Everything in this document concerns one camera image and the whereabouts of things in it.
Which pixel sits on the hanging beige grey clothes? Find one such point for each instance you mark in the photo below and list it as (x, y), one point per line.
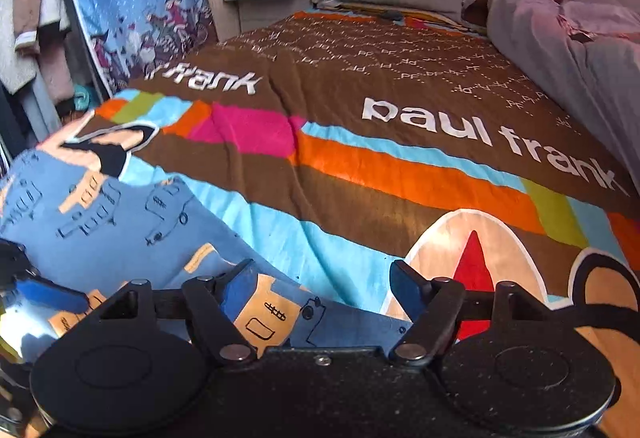
(33, 60)

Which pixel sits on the paul frank colourful bedspread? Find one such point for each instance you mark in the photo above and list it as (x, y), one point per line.
(335, 144)

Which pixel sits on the grey pillow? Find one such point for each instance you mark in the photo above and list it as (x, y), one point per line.
(400, 0)

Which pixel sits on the grey purple duvet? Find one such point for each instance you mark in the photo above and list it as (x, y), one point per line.
(585, 55)

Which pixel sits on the teal toy on floor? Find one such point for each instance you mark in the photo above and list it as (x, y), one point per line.
(85, 98)

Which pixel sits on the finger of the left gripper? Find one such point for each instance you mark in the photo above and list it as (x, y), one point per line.
(37, 290)

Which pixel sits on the blue car print pants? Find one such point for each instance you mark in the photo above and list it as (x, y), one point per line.
(94, 233)

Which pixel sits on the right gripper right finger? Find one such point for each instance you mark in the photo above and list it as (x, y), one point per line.
(432, 306)

